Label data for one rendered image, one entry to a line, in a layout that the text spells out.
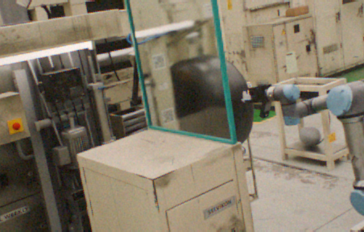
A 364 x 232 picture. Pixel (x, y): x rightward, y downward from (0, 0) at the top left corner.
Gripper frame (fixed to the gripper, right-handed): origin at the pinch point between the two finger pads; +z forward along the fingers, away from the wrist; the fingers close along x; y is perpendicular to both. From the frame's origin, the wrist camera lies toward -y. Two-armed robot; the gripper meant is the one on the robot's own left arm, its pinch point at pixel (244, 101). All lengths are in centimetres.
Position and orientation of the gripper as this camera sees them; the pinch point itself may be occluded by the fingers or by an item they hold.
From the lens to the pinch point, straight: 269.3
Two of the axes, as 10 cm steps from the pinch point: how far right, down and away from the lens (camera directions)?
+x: -7.8, 2.6, -5.7
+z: -5.8, 0.4, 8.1
